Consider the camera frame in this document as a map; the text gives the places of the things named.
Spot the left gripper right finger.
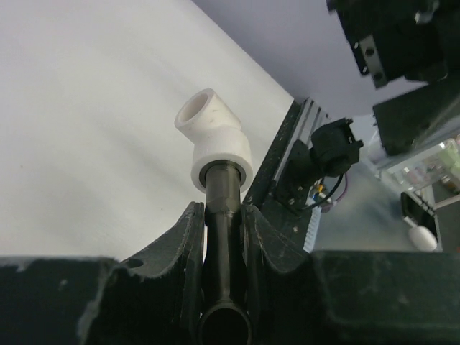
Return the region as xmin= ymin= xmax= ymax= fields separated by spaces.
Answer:
xmin=244 ymin=206 xmax=459 ymax=344

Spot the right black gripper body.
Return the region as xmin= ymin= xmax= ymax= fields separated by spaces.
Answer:
xmin=326 ymin=1 xmax=449 ymax=89

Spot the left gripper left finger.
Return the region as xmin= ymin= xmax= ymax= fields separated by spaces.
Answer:
xmin=1 ymin=202 xmax=204 ymax=344

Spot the white elbow fitting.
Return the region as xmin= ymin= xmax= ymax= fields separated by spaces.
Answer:
xmin=175 ymin=88 xmax=254 ymax=192

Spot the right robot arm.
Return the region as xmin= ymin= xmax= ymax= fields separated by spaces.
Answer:
xmin=277 ymin=1 xmax=459 ymax=213

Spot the white slotted cable duct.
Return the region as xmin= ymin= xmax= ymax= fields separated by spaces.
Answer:
xmin=303 ymin=206 xmax=322 ymax=253

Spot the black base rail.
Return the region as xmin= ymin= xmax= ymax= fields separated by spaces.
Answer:
xmin=240 ymin=98 xmax=317 ymax=252

